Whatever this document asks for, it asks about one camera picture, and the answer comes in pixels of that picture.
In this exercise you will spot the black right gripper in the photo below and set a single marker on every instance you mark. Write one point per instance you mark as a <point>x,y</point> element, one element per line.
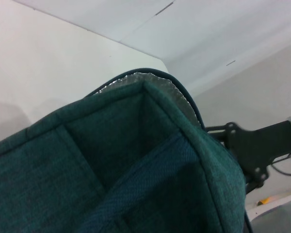
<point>252,150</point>

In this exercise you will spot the dark teal insulated lunch bag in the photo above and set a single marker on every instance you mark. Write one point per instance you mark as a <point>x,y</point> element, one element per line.
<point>111,170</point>

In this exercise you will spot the small yellow background object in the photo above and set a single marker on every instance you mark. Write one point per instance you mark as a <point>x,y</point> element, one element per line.
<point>263,201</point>

